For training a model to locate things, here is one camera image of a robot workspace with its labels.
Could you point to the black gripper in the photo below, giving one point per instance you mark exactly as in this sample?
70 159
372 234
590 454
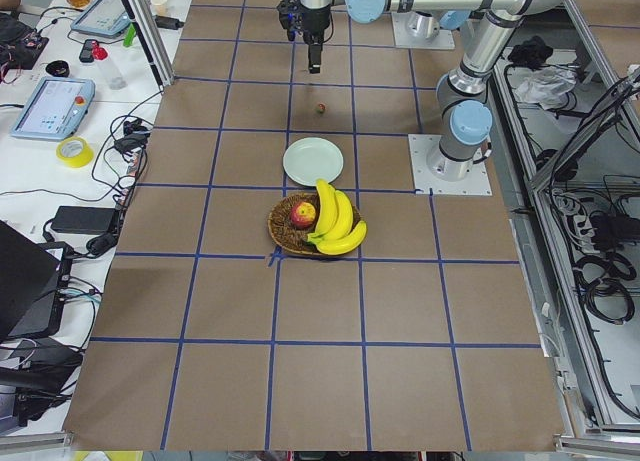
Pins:
314 22

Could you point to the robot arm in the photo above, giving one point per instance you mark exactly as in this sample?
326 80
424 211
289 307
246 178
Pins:
467 120

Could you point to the light green plate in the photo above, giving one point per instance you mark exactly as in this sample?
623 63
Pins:
312 158

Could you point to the white paper cup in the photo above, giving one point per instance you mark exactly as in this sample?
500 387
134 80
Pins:
160 7

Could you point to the red apple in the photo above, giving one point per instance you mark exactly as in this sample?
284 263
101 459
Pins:
302 215

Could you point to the yellow banana bunch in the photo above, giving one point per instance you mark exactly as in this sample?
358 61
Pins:
335 234

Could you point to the brown wicker basket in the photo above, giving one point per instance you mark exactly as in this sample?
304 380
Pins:
285 234

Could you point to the clear bottle red cap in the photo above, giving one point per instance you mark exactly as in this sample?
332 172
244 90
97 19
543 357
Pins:
107 67

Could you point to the teach pendant far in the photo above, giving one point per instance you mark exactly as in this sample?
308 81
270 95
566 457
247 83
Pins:
104 18

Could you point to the teach pendant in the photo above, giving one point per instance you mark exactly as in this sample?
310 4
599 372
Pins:
55 109
104 18

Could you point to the yellow tape roll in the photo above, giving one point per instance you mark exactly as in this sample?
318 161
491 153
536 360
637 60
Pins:
74 152

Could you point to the teach pendant near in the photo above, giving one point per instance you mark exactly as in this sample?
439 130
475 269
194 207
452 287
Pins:
55 109

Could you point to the black power adapter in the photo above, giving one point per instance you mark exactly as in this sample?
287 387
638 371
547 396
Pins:
84 220

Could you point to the black laptop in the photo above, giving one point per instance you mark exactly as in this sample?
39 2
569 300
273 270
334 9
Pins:
33 276

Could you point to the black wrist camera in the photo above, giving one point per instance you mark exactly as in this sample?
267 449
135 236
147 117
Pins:
288 15

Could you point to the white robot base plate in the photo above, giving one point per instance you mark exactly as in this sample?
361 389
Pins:
435 174

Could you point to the aluminium frame post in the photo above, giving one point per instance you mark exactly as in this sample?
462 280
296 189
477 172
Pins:
148 34

